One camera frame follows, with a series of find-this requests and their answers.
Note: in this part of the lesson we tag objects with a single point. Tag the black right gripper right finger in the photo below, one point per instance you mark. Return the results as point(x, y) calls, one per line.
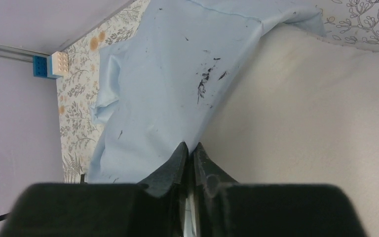
point(224, 207)

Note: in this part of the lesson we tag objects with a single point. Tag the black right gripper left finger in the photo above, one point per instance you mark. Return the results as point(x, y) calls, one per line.
point(152, 207)

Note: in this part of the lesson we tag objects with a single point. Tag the light blue pillowcase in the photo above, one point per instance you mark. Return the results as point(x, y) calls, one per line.
point(161, 87)

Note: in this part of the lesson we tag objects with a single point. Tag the cream white pillow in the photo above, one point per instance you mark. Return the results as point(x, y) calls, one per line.
point(303, 109)

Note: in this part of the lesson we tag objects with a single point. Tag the blue and white block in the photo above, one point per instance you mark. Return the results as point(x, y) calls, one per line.
point(51, 67)

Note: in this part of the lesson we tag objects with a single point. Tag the floral patterned table mat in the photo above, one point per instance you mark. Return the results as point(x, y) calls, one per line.
point(348, 21)

